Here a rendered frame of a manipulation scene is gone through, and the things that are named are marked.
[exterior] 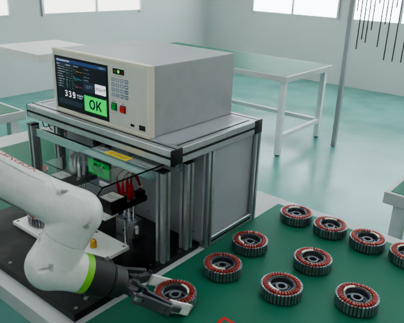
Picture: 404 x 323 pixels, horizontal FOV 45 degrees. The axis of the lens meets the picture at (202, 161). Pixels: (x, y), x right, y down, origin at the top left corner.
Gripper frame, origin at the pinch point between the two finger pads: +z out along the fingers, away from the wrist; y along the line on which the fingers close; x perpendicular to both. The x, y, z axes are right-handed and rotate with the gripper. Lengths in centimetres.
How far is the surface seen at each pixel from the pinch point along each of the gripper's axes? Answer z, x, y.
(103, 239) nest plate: -8.0, -3.6, -33.3
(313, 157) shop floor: 251, 56, -227
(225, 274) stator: 13.5, 8.9, -1.5
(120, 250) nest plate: -5.7, -2.3, -25.2
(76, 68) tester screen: -33, 38, -54
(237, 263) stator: 18.0, 12.2, -4.2
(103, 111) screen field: -23, 31, -43
